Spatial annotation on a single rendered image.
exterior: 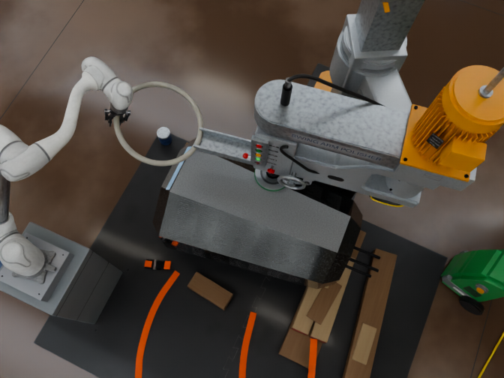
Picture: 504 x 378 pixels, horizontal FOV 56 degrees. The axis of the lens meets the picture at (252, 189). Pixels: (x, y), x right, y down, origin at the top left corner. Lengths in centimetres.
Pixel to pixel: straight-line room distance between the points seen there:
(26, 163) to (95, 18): 259
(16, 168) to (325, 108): 132
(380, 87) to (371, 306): 165
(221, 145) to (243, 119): 124
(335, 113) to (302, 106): 14
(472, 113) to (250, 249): 158
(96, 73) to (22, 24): 242
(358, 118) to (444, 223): 197
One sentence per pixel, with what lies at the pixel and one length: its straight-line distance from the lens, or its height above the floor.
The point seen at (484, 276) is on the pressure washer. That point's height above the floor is 49.
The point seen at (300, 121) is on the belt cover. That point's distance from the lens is 203.
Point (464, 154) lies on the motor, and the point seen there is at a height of 194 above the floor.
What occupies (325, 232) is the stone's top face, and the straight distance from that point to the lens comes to 278.
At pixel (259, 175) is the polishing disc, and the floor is 85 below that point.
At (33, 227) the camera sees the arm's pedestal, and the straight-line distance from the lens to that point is 300.
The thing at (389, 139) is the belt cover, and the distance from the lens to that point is 207.
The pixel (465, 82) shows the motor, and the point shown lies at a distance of 180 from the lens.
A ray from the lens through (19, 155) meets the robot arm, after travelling 225.
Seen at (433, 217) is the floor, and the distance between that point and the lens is 389.
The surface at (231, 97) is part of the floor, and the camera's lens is 401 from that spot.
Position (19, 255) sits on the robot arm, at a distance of 260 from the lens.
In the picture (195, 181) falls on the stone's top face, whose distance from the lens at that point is 285.
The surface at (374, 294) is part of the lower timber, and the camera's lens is 352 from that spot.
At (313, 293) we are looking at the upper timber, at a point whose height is 21.
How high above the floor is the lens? 346
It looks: 71 degrees down
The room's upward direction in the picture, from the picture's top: 3 degrees clockwise
